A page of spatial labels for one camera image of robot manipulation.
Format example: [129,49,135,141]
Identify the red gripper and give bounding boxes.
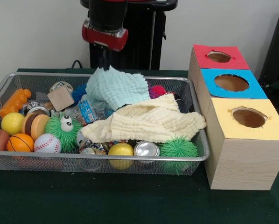
[82,26,129,71]

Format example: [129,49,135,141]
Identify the mint green cloth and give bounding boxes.
[85,66,151,112]

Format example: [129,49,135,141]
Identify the wooden box three holes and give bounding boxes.
[188,44,279,191]

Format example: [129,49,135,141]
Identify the blue spiky ball with eyes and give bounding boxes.
[72,84,90,104]

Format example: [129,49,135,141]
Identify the clear plastic bottle blue label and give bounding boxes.
[65,98,114,125]

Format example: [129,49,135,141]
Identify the tan wooden block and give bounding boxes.
[47,85,75,112]

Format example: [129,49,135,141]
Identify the pale yellow cloth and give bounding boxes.
[80,94,208,144]

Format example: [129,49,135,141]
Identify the green spiky ball with eyes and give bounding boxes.
[45,114,83,152]

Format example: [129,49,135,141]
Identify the yellow ball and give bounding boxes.
[108,143,134,170]

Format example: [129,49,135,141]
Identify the small silver can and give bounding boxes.
[134,141,160,164]

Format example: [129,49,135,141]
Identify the white baseball toy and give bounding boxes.
[34,133,62,154]

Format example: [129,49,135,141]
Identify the plain green spiky ball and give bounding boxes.
[159,136,199,175]

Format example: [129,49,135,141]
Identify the orange basketball toy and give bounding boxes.
[7,133,35,153]

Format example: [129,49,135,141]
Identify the black chair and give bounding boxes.
[258,5,279,91]

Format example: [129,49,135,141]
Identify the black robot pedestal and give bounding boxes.
[80,0,178,70]

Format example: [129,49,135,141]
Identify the shallow wire mesh bin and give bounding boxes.
[0,71,210,176]

